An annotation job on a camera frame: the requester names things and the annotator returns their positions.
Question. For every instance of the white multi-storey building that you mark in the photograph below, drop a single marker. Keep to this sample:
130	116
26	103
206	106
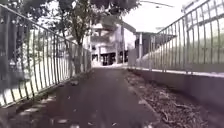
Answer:
106	46

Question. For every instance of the dark asphalt path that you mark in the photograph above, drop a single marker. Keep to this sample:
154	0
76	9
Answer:
100	96

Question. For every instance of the covered walkway shelter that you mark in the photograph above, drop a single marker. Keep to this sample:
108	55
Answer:
146	38

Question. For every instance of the leafy tree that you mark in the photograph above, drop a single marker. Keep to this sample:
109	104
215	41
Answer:
78	20

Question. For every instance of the leaf-littered strip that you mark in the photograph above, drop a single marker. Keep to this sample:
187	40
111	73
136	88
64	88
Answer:
166	103

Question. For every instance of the street lamp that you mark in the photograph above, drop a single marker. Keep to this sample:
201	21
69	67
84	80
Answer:
156	4

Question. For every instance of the grey metal railing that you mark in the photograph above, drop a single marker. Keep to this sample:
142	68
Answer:
36	63
186	43

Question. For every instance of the concrete wall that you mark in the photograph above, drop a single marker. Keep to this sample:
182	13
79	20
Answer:
193	85

